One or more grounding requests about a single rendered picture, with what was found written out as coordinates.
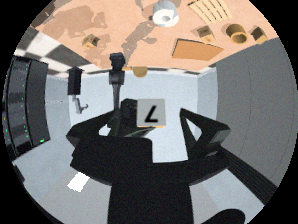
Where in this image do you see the brown open cylinder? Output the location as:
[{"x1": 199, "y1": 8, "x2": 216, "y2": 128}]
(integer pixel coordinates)
[{"x1": 227, "y1": 24, "x2": 249, "y2": 45}]

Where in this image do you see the small square wooden pallet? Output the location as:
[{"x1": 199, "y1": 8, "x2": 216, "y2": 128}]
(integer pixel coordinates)
[{"x1": 188, "y1": 0, "x2": 233, "y2": 25}]

